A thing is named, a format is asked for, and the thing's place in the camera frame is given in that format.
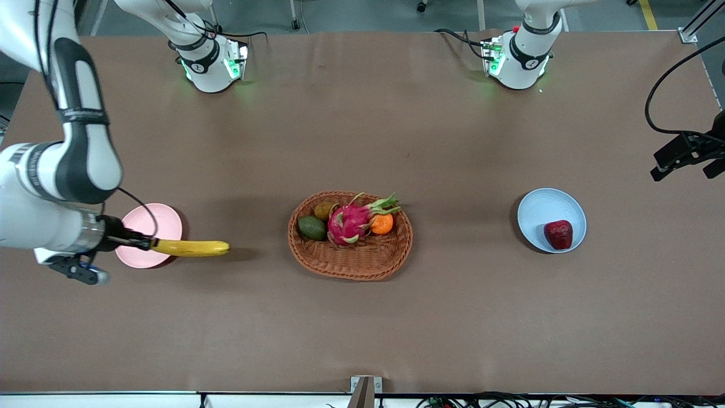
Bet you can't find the yellow banana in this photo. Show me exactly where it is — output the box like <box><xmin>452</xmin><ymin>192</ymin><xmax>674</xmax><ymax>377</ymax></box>
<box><xmin>150</xmin><ymin>240</ymin><xmax>231</xmax><ymax>258</ymax></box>

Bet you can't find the dark red apple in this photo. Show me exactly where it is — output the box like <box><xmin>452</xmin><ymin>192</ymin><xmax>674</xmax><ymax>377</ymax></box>
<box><xmin>544</xmin><ymin>220</ymin><xmax>574</xmax><ymax>250</ymax></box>

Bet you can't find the pink plate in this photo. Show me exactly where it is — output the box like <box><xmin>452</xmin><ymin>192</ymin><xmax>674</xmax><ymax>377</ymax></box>
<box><xmin>114</xmin><ymin>203</ymin><xmax>183</xmax><ymax>269</ymax></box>

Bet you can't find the light blue plate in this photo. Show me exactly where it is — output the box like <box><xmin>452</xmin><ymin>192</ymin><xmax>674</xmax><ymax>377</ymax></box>
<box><xmin>517</xmin><ymin>188</ymin><xmax>587</xmax><ymax>254</ymax></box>

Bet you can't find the green avocado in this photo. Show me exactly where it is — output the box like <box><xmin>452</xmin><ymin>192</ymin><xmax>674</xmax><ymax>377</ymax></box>
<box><xmin>298</xmin><ymin>215</ymin><xmax>328</xmax><ymax>241</ymax></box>

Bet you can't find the pink dragon fruit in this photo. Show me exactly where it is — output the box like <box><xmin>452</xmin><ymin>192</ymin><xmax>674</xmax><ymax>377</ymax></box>
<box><xmin>327</xmin><ymin>193</ymin><xmax>402</xmax><ymax>247</ymax></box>

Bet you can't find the brown wicker basket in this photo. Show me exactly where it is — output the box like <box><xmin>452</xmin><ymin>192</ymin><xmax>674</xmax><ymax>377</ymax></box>
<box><xmin>288</xmin><ymin>191</ymin><xmax>413</xmax><ymax>282</ymax></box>

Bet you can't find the brown table cover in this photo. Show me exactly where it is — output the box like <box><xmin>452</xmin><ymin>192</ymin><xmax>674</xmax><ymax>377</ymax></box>
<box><xmin>0</xmin><ymin>29</ymin><xmax>725</xmax><ymax>396</ymax></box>

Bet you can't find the aluminium frame post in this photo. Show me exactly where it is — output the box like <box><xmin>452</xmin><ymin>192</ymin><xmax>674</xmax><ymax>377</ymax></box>
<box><xmin>680</xmin><ymin>0</ymin><xmax>725</xmax><ymax>43</ymax></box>

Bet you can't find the black right base cable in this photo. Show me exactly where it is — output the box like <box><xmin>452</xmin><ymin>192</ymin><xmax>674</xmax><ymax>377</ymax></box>
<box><xmin>204</xmin><ymin>20</ymin><xmax>267</xmax><ymax>40</ymax></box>

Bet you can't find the black base cable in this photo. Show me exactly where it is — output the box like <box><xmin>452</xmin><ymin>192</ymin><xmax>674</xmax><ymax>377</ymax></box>
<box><xmin>435</xmin><ymin>28</ymin><xmax>496</xmax><ymax>60</ymax></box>
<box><xmin>204</xmin><ymin>20</ymin><xmax>267</xmax><ymax>40</ymax></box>

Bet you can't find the black left base cable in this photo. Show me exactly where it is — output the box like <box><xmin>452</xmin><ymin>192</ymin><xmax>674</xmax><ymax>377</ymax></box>
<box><xmin>435</xmin><ymin>28</ymin><xmax>496</xmax><ymax>60</ymax></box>

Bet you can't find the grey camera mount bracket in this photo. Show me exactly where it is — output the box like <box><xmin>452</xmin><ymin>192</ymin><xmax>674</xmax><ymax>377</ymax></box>
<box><xmin>350</xmin><ymin>376</ymin><xmax>383</xmax><ymax>408</ymax></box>

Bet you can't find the tangled black cable bundle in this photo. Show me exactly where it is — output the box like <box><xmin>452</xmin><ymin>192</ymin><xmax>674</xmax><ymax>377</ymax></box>
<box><xmin>416</xmin><ymin>391</ymin><xmax>725</xmax><ymax>408</ymax></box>

